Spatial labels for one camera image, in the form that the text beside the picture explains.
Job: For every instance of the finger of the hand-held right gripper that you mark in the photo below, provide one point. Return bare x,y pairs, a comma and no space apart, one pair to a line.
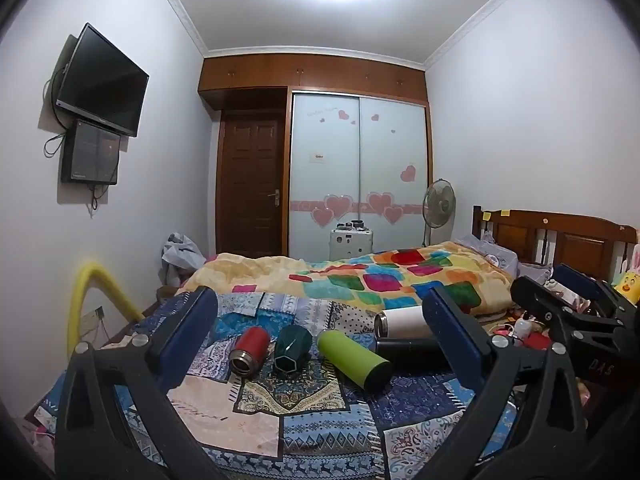
531,296
575,277

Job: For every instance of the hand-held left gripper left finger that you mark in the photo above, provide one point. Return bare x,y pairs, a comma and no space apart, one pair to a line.
192,332

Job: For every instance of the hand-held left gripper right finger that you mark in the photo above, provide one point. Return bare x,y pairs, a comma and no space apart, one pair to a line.
450,340

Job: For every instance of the black cup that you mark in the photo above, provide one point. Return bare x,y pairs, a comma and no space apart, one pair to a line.
410,347

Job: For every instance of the white cup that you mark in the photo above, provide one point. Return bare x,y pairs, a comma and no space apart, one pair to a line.
405,322

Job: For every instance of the red cup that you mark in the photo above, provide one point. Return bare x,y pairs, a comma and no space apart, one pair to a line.
250,347

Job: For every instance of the lime green cup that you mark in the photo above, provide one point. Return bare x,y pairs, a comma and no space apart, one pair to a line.
350,355

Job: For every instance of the dark green faceted cup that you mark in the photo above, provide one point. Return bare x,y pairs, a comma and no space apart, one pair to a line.
292,347

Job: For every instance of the small white bottle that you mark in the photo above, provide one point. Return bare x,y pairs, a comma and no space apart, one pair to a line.
521,329

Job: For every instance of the wooden headboard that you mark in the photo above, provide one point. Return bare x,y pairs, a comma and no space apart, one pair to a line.
570,240

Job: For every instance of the yellow plush toy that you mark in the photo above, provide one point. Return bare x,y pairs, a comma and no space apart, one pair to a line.
629,282

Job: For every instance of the grey pillow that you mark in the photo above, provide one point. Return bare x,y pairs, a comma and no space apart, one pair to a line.
492,257

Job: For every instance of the grey clothes pile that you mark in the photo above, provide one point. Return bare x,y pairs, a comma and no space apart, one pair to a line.
179,255

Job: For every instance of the colourful checked quilt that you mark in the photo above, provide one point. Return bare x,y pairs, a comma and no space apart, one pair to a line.
350,275

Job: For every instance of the yellow foam tube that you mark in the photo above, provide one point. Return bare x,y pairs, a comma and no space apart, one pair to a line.
87,275

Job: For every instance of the standing fan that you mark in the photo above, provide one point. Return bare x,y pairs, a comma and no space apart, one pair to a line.
439,202

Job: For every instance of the blue patchwork bed sheet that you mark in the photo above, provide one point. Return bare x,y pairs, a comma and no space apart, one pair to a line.
310,410

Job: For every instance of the brown wooden door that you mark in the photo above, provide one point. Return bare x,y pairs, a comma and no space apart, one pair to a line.
250,185

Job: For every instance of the wooden wardrobe with glass doors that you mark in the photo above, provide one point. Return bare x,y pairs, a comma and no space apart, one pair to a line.
360,160

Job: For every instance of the wall socket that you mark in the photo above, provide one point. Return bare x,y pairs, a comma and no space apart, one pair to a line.
92,317

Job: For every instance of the small black wall monitor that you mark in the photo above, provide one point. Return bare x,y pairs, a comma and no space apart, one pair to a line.
92,152

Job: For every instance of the wall-mounted black television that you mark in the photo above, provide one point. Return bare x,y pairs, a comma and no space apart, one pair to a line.
102,80

